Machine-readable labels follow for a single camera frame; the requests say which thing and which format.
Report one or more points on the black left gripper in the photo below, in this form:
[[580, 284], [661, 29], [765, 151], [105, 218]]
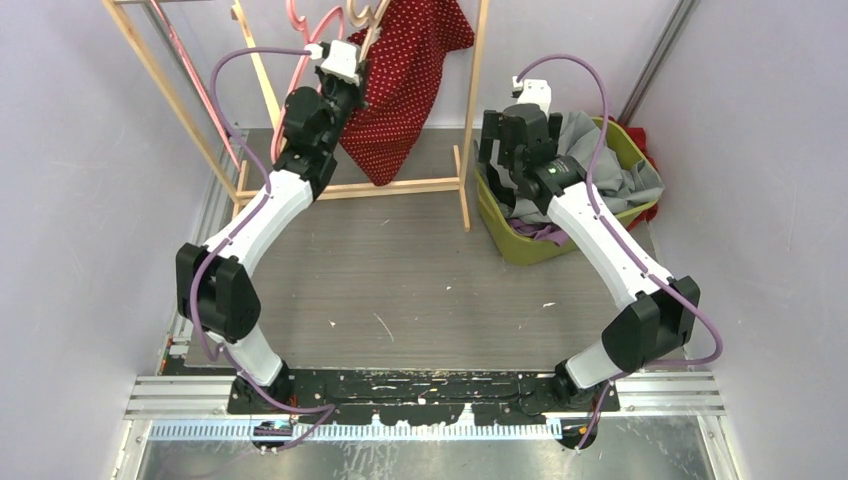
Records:
[[354, 89]]

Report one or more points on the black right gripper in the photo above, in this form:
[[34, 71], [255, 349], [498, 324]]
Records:
[[491, 130]]

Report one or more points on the pink hanger of grey skirt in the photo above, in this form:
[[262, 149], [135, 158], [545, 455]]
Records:
[[309, 36]]

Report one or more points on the purple skirt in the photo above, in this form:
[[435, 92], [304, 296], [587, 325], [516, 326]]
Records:
[[540, 231]]

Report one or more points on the grey skirt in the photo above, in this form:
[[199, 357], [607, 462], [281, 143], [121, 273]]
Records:
[[623, 188]]

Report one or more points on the pink wire hanger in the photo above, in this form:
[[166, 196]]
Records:
[[198, 85]]

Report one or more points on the wooden hanger of purple skirt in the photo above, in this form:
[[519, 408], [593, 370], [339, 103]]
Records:
[[267, 90]]

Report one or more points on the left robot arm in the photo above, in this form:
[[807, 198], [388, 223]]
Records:
[[214, 280]]

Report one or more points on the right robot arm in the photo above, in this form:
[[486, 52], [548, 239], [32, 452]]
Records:
[[654, 316]]

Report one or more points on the red polka dot skirt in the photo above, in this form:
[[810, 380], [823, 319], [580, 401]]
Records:
[[405, 68]]

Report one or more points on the wooden hanger of red skirt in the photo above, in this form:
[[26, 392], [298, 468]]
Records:
[[369, 18]]

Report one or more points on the olive green plastic basket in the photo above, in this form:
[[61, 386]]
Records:
[[522, 251]]

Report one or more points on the wooden clothes rack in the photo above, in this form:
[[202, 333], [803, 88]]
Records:
[[234, 185]]

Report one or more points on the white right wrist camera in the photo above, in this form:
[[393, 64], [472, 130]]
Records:
[[532, 91]]

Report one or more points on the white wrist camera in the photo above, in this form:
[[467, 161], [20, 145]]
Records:
[[532, 91], [339, 59]]

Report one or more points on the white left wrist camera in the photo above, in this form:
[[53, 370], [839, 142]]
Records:
[[339, 59]]

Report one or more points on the metal corner rail left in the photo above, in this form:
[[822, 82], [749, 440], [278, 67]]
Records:
[[159, 197]]

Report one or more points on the metal corner rail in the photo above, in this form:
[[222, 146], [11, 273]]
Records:
[[159, 197], [670, 34]]

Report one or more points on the metal corner rail right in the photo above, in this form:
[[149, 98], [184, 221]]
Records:
[[670, 34]]

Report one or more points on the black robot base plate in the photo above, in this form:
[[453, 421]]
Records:
[[424, 398]]

